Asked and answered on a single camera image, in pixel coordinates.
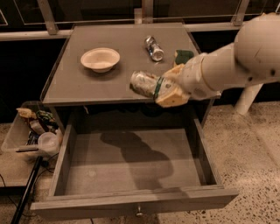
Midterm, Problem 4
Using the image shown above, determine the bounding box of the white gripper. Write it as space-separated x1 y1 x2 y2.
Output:
155 53 221 108

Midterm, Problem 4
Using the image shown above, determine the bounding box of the green white 7up can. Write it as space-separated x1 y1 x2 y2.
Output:
130 71 172 100

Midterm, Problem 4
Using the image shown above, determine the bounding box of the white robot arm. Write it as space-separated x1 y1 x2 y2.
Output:
155 13 280 108

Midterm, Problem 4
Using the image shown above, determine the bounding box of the silver blue soda can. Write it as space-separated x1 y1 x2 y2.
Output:
144 36 164 62

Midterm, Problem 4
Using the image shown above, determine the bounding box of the grey cabinet counter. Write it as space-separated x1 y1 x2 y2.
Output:
41 23 214 129

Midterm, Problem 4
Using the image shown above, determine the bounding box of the open grey wooden drawer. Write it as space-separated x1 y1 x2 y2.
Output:
31 120 238 221

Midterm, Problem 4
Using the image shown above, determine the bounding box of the metal drawer knob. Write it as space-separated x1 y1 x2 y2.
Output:
135 206 144 217

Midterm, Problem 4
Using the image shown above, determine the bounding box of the green yellow sponge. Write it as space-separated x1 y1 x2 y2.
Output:
174 50 194 66

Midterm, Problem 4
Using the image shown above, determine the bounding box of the white paper bowl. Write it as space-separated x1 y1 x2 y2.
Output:
80 47 120 73

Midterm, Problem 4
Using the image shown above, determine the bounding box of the snack bags pile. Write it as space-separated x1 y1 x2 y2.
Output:
17 108 59 145

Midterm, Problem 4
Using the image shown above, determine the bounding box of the clear plastic cup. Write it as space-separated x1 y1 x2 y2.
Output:
38 132 59 156

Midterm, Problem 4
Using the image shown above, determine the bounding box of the black tripod leg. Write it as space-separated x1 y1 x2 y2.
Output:
10 156 43 224

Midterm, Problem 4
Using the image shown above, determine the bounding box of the metal railing frame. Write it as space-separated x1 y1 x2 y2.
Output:
0 0 280 42

